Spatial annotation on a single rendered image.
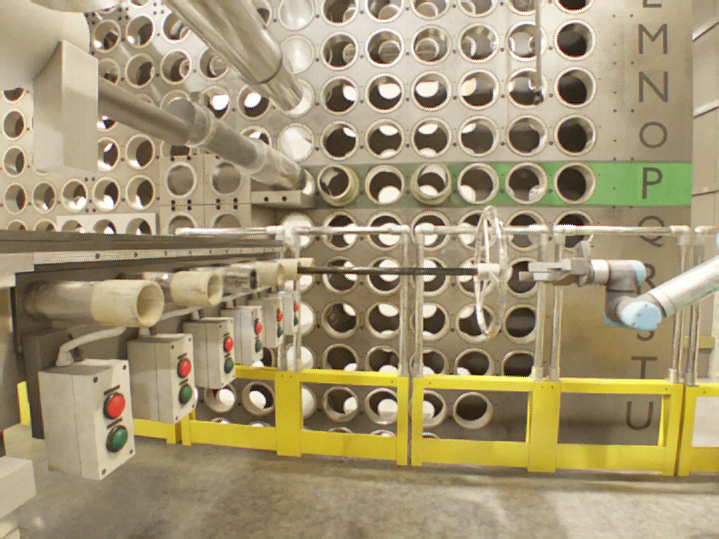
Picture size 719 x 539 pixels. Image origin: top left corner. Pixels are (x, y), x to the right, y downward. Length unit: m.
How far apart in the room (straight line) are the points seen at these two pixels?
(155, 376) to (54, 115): 0.50
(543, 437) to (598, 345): 1.04
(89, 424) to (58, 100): 0.56
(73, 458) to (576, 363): 2.48
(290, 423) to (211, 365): 0.92
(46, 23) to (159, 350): 0.60
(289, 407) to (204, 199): 1.25
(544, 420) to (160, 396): 1.43
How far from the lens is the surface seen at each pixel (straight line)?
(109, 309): 0.57
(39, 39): 0.89
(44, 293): 0.65
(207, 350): 0.90
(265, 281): 1.01
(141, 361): 0.78
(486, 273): 1.13
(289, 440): 1.82
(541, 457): 1.83
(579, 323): 2.60
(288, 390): 1.72
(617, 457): 1.94
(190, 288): 0.69
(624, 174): 2.70
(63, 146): 0.85
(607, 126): 2.71
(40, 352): 0.67
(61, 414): 0.66
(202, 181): 2.31
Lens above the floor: 0.94
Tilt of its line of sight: 4 degrees down
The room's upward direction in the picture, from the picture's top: straight up
